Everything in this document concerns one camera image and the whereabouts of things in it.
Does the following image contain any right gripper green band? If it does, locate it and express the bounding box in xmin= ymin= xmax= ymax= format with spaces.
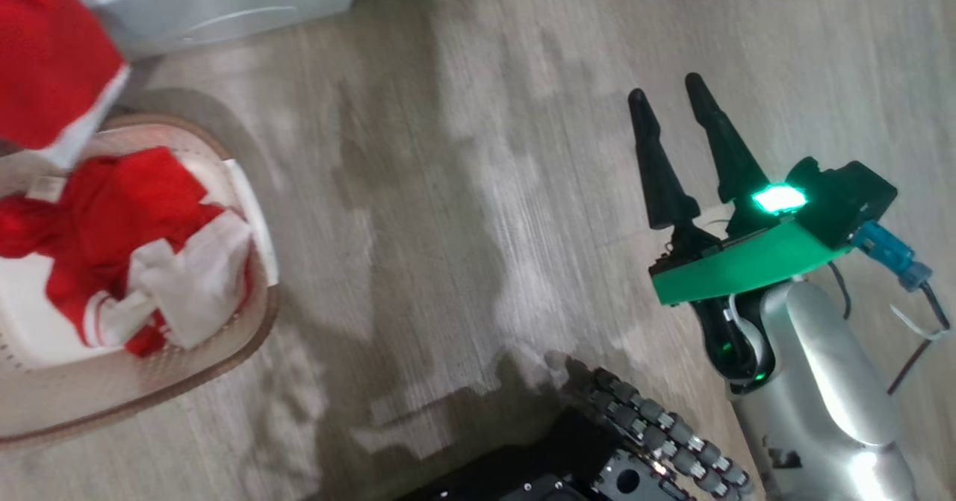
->
xmin=627 ymin=73 xmax=852 ymax=306

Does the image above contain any red white striped garment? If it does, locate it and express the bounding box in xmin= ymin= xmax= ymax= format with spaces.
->
xmin=0 ymin=146 xmax=255 ymax=358

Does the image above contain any cream perforated laundry basket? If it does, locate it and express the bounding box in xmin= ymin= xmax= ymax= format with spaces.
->
xmin=0 ymin=113 xmax=281 ymax=442

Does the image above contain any round washer filter cover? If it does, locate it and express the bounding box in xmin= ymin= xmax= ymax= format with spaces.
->
xmin=181 ymin=5 xmax=299 ymax=40

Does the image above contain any blue right cable connector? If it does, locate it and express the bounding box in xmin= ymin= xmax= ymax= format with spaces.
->
xmin=851 ymin=221 xmax=933 ymax=293

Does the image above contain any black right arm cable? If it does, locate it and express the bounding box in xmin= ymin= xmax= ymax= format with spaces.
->
xmin=887 ymin=281 xmax=953 ymax=397

